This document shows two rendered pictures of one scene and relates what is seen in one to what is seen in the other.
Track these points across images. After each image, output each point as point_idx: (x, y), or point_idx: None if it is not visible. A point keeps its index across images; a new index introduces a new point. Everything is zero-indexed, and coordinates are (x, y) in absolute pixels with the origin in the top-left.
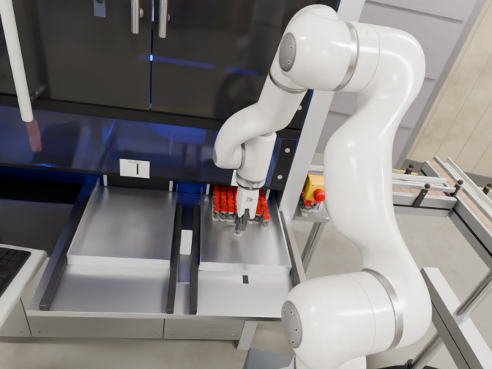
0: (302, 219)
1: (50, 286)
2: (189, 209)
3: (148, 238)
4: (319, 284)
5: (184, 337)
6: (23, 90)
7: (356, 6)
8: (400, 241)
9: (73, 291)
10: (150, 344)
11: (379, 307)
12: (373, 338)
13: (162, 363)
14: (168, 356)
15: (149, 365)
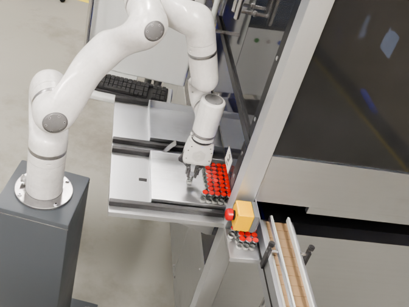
0: (225, 237)
1: (128, 97)
2: None
3: (174, 137)
4: (58, 72)
5: (174, 290)
6: None
7: (287, 53)
8: (66, 74)
9: (128, 108)
10: (173, 279)
11: (43, 84)
12: (32, 90)
13: (156, 288)
14: (162, 292)
15: (153, 279)
